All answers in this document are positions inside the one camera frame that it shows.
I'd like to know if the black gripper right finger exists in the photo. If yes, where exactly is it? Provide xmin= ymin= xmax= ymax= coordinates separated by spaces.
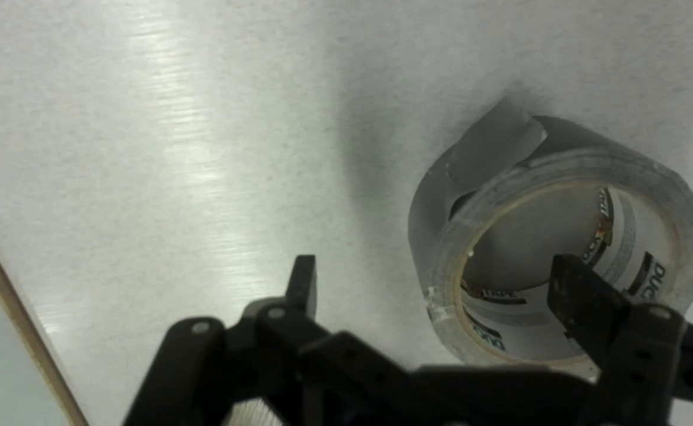
xmin=547 ymin=253 xmax=688 ymax=426

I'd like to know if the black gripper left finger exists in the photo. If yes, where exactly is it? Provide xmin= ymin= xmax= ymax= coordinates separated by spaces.
xmin=236 ymin=253 xmax=349 ymax=374

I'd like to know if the gray tape roll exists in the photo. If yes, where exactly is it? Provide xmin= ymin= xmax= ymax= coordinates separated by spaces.
xmin=407 ymin=99 xmax=693 ymax=369

